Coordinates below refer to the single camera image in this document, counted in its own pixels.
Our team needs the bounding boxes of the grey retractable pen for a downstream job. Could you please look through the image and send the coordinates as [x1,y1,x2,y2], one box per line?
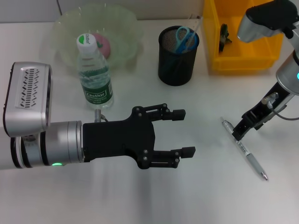
[220,116,269,182]

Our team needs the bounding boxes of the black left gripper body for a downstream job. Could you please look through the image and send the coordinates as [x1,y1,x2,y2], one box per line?
[82,105,157,170]

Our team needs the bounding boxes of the translucent green fruit plate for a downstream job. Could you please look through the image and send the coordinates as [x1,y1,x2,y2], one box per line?
[41,2,144,76]

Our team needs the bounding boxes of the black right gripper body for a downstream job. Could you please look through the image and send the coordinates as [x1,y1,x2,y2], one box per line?
[242,81,294,131]

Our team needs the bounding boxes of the yellow plastic storage bin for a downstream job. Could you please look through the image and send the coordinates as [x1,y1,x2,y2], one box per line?
[202,0,285,75]

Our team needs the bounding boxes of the left gripper cable with connector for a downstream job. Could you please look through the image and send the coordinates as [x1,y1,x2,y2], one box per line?
[93,108,110,124]

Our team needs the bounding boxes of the transparent plastic ruler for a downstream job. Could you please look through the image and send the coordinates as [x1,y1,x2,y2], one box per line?
[187,13,203,33]

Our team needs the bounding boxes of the black mesh cylinder cup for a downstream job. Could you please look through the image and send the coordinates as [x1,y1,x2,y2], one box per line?
[158,25,200,86]

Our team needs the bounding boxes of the blue scissors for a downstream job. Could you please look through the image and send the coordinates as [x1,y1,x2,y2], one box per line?
[174,26,197,54]

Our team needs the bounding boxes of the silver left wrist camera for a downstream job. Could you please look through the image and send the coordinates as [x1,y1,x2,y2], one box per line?
[3,62,54,139]

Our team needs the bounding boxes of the gripper cable with connector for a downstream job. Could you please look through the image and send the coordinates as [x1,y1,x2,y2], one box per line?
[93,108,110,124]
[261,91,299,121]

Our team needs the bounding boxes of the pink toy peach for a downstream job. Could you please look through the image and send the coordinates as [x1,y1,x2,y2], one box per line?
[92,33,112,59]

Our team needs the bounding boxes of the green plastic wrapper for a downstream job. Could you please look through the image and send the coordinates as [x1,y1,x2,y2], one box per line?
[219,23,233,54]

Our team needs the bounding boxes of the right gripper cable with connector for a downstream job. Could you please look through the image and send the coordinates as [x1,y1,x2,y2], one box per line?
[261,91,299,121]

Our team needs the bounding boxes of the clear bottle with green label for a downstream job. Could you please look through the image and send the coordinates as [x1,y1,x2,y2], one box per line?
[76,33,115,110]

